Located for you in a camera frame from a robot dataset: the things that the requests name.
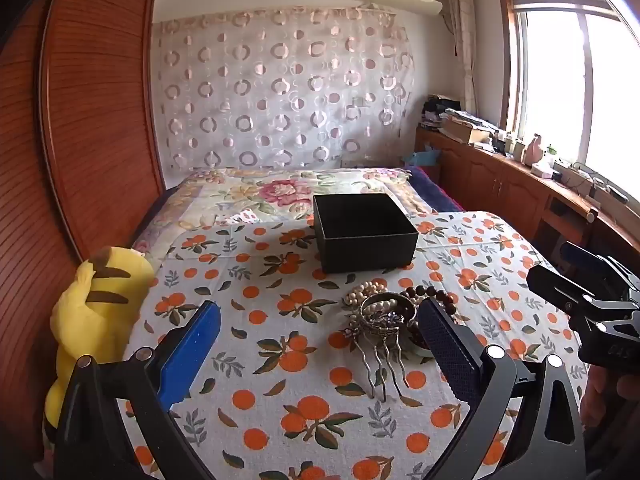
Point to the black cardboard box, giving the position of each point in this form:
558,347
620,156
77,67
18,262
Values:
370,252

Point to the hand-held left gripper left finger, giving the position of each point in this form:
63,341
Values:
195,350

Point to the yellow plush toy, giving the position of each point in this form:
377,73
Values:
85,320

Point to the teal cloth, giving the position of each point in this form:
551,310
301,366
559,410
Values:
425,156

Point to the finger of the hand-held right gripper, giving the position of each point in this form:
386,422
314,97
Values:
555,282
577,255

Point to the wooden cabinet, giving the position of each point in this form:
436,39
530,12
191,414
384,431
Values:
480,180

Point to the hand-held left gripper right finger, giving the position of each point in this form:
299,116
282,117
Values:
445,345

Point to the circle patterned sheer curtain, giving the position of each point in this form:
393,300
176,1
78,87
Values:
280,100

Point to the dark blue blanket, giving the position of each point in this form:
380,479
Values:
435,192

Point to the metal hair comb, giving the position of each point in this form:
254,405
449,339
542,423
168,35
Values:
385,318

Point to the pile of papers and boxes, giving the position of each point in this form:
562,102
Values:
460,120

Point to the orange fruit print bedspread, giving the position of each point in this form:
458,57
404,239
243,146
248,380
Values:
300,280

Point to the floral quilt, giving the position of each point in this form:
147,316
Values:
280,192

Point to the pink figurine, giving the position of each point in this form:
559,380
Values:
534,150

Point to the white lattice curtain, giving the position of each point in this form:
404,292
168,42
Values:
462,35

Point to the white power strip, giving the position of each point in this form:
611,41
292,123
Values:
565,174

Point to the carved silver bangle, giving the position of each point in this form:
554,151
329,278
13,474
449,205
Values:
380,334

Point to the person's right hand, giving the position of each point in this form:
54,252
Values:
607,400

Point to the wooden framed window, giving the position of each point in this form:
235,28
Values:
550,85

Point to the pale green jade bangle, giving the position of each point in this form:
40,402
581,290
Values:
422,353

